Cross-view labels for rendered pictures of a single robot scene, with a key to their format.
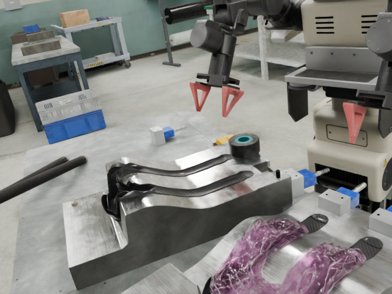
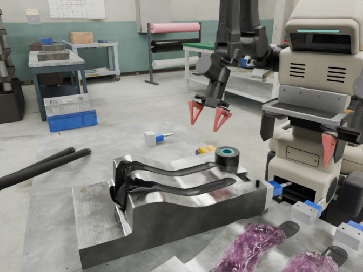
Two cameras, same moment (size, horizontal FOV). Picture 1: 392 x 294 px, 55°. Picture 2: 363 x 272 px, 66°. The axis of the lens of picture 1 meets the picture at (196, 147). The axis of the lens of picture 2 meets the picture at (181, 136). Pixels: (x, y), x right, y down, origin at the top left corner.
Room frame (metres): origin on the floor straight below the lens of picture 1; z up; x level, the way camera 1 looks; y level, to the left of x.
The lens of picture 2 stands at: (0.09, 0.10, 1.32)
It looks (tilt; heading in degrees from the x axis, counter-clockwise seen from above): 23 degrees down; 355
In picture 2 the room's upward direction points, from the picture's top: 1 degrees counter-clockwise
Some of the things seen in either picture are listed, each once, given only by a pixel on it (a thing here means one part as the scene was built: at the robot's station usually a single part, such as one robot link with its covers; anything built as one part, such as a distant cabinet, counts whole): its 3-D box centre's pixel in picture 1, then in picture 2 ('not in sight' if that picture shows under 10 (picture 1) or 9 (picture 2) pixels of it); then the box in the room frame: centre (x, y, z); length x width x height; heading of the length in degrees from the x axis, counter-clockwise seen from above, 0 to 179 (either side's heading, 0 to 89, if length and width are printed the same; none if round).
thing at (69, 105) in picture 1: (68, 105); (69, 104); (3.82, 1.25, 0.28); 0.61 x 0.41 x 0.15; 111
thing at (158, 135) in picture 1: (169, 132); (159, 136); (1.26, 0.09, 0.83); 0.13 x 0.05 x 0.05; 112
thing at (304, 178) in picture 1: (307, 177); (275, 187); (0.80, -0.26, 0.83); 0.13 x 0.05 x 0.05; 108
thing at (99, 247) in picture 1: (170, 193); (166, 189); (0.77, 0.08, 0.87); 0.50 x 0.26 x 0.14; 107
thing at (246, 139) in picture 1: (244, 145); (227, 156); (0.88, -0.13, 0.91); 0.08 x 0.08 x 0.04
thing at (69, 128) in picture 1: (73, 121); (71, 116); (3.82, 1.25, 0.11); 0.61 x 0.41 x 0.22; 111
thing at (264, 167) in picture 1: (267, 174); (245, 182); (0.78, -0.16, 0.87); 0.05 x 0.05 x 0.04; 17
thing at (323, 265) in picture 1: (283, 259); (273, 262); (0.46, -0.11, 0.90); 0.26 x 0.18 x 0.08; 124
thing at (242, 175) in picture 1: (174, 175); (172, 175); (0.76, 0.06, 0.92); 0.35 x 0.16 x 0.09; 107
